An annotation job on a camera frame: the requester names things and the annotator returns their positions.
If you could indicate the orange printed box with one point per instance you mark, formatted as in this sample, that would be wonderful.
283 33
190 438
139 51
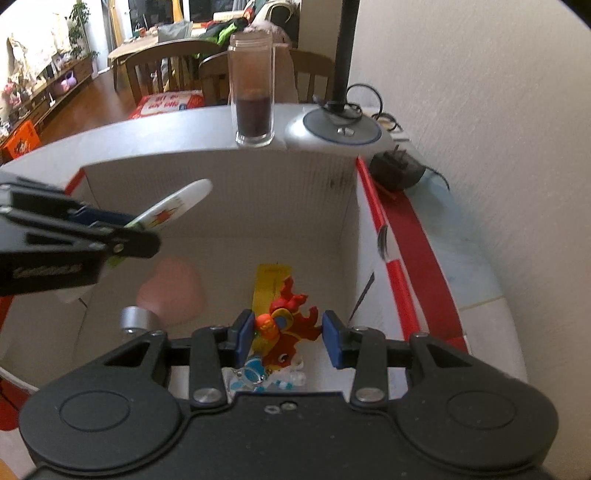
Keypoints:
21 143

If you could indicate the wooden tv cabinet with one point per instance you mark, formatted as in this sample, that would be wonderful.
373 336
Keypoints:
46 101

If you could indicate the grey desk lamp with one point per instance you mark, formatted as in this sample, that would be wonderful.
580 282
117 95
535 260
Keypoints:
332 131

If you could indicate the green potted plant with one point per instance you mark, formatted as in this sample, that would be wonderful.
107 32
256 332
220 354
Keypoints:
83 23

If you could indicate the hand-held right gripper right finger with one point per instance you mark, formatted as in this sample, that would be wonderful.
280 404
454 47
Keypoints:
332 339

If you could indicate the red cardboard box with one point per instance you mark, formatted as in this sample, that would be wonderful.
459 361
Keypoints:
277 207

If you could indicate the red printed seat cushion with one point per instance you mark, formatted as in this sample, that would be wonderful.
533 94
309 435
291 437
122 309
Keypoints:
171 104

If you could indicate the glass jar with dark liquid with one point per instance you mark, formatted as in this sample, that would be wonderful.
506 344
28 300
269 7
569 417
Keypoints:
251 115

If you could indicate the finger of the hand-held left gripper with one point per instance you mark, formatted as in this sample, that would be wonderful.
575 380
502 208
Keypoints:
134 243
99 216

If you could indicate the black power adapter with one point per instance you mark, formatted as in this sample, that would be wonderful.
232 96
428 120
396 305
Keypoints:
397 170

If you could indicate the small yellow box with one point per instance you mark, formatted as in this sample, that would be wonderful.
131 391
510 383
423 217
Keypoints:
268 286

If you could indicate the wooden dining chair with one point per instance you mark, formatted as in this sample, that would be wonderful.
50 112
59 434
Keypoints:
314 64
171 48

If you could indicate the sofa with clothes pile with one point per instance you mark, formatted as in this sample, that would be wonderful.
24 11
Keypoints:
281 11

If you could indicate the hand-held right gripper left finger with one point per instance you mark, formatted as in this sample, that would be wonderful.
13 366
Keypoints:
244 339

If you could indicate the grey plastic bag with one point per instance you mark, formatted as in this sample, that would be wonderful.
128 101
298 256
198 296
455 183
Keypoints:
175 31

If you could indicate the pink small bag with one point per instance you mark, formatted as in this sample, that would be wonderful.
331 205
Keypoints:
64 82

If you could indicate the pink heart-shaped gadget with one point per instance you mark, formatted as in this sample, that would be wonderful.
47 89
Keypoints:
173 290

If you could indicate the pink towel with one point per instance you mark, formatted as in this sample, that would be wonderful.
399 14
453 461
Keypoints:
284 69

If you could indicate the white marker pen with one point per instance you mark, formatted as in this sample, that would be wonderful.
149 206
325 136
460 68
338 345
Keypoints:
180 205

